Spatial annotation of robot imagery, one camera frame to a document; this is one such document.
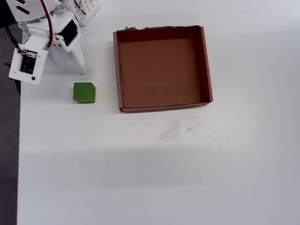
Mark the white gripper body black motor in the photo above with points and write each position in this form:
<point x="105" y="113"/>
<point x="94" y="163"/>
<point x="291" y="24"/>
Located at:
<point x="71" y="35"/>

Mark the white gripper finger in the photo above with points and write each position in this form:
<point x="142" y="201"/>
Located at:
<point x="55" y="56"/>
<point x="78" y="56"/>

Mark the green cube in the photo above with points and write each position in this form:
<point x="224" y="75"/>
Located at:
<point x="83" y="92"/>

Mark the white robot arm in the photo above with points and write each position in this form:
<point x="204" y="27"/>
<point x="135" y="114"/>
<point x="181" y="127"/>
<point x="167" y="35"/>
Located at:
<point x="28" y="7"/>

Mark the brown cardboard box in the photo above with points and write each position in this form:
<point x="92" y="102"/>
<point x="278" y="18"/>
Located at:
<point x="159" y="75"/>

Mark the white lattice basket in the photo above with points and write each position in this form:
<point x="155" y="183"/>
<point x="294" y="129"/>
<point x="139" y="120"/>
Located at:
<point x="87" y="14"/>

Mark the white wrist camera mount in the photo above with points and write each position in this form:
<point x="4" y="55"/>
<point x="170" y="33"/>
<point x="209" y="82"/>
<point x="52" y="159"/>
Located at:
<point x="37" y="68"/>

